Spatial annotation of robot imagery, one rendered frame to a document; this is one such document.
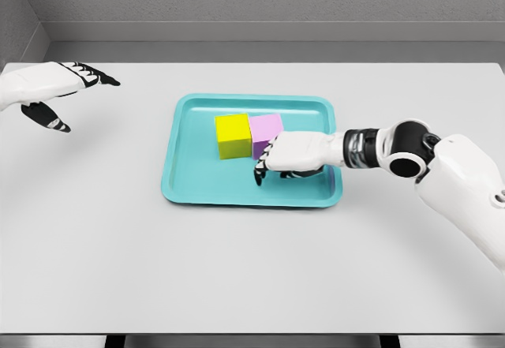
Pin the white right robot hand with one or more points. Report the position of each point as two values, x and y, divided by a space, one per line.
294 152

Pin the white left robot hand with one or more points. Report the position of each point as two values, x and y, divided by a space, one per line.
47 80

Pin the pink cube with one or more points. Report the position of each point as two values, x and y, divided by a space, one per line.
265 127

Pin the yellow cube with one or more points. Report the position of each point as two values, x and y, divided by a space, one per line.
233 135

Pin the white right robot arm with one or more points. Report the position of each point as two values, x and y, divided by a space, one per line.
438 166

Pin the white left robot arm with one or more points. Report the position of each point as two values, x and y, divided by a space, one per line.
3 89

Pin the turquoise tray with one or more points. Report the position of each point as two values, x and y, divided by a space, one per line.
221 182

